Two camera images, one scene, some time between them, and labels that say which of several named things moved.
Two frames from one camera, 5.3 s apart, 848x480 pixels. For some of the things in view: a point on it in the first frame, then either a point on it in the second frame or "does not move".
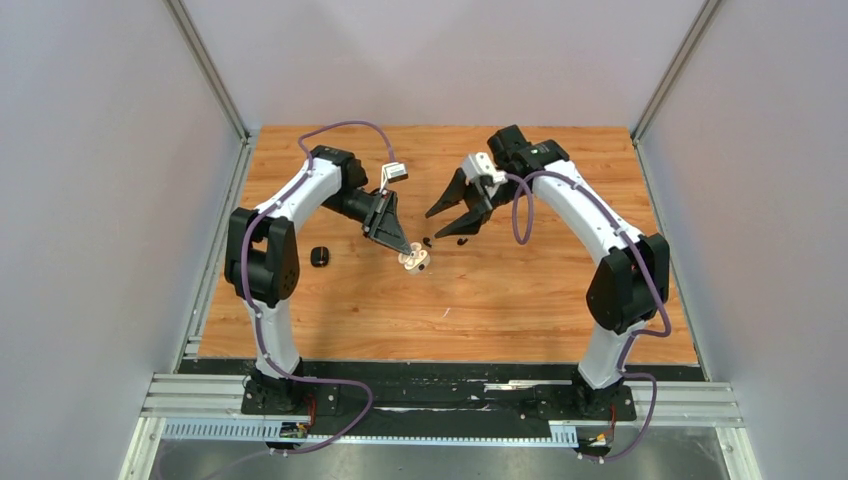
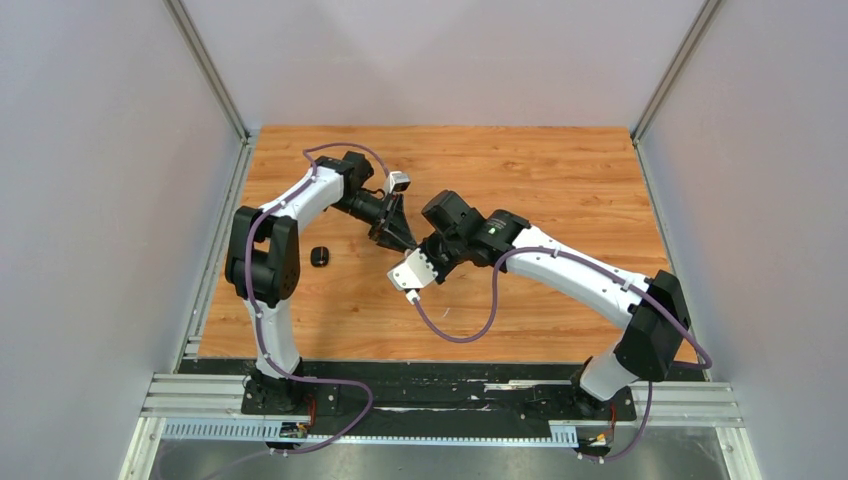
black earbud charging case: (319, 256) does not move
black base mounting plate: (365, 392) does not move
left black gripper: (391, 236) does not move
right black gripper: (471, 222) -> (425, 248)
